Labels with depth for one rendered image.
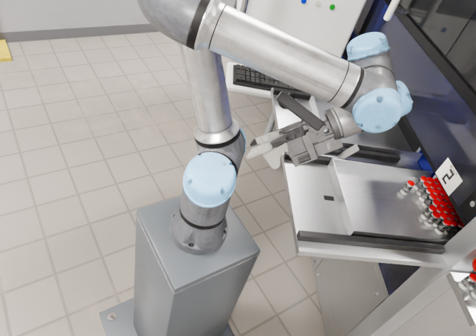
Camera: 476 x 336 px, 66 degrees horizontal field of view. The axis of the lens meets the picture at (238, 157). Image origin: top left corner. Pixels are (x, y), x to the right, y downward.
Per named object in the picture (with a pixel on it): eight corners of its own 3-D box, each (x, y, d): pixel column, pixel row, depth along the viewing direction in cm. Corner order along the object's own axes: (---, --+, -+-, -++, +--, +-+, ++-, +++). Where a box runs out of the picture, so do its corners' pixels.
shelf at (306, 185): (385, 110, 147) (387, 106, 146) (469, 270, 97) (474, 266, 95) (270, 91, 139) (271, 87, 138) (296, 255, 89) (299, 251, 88)
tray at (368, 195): (426, 178, 118) (433, 171, 115) (465, 249, 99) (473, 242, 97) (327, 166, 112) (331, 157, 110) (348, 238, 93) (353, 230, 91)
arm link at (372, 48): (392, 49, 62) (400, 103, 68) (384, 24, 70) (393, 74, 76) (344, 62, 65) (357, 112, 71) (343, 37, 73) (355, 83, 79)
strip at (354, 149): (349, 157, 117) (357, 143, 113) (351, 163, 115) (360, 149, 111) (307, 151, 115) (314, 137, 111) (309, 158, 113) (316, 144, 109)
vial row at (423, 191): (418, 186, 114) (426, 176, 111) (443, 234, 101) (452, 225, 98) (411, 185, 113) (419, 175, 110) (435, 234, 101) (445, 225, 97)
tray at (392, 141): (392, 114, 142) (396, 106, 140) (417, 161, 123) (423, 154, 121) (309, 101, 136) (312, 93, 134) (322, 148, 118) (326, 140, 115)
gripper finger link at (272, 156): (263, 178, 73) (296, 159, 77) (251, 151, 72) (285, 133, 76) (254, 178, 76) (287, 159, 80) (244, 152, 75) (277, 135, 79)
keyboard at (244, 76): (320, 83, 163) (322, 78, 161) (326, 101, 153) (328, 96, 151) (232, 66, 157) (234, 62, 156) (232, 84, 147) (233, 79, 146)
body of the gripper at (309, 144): (292, 168, 78) (346, 148, 76) (277, 131, 77) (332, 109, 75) (290, 160, 86) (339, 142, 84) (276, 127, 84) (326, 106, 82)
